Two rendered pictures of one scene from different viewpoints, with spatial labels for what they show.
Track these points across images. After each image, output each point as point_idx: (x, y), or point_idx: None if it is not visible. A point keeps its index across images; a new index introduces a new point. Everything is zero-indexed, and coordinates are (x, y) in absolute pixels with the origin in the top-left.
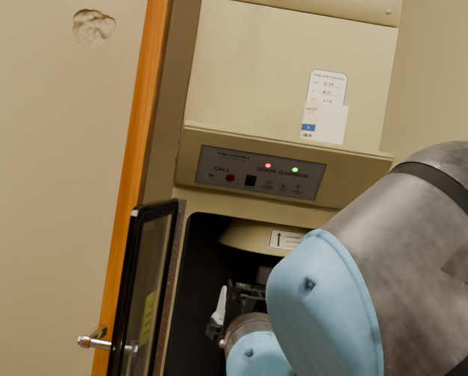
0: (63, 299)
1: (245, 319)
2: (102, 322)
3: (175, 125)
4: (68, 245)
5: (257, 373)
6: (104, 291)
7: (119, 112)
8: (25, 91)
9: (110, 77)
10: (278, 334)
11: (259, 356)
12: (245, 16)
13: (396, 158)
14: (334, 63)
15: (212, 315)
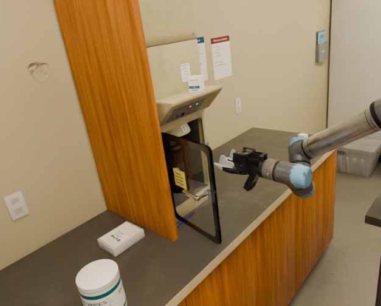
0: (78, 187)
1: (271, 164)
2: (165, 188)
3: None
4: (70, 166)
5: (307, 178)
6: (162, 178)
7: (66, 104)
8: (22, 113)
9: (56, 90)
10: None
11: (307, 173)
12: (156, 51)
13: None
14: (185, 59)
15: (220, 166)
